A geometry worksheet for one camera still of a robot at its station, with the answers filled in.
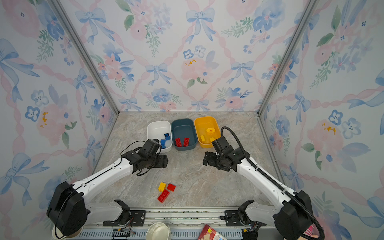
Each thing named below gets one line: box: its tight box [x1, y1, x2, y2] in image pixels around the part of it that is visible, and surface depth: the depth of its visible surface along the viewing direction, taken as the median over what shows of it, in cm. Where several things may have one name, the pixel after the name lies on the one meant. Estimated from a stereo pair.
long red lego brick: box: [157, 189, 170, 204], surface depth 82 cm
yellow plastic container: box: [194, 116, 221, 149], surface depth 108 cm
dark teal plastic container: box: [171, 118, 198, 151], surface depth 106 cm
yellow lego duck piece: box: [206, 128, 216, 135], surface depth 108 cm
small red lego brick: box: [167, 183, 176, 192], surface depth 85 cm
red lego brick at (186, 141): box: [183, 137, 190, 147], surface depth 105 cm
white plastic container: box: [147, 120, 173, 151], surface depth 111 cm
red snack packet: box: [197, 224, 227, 240], surface depth 68 cm
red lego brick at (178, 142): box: [175, 138, 182, 148], surface depth 103 cm
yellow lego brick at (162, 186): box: [158, 182, 166, 193], surface depth 83 cm
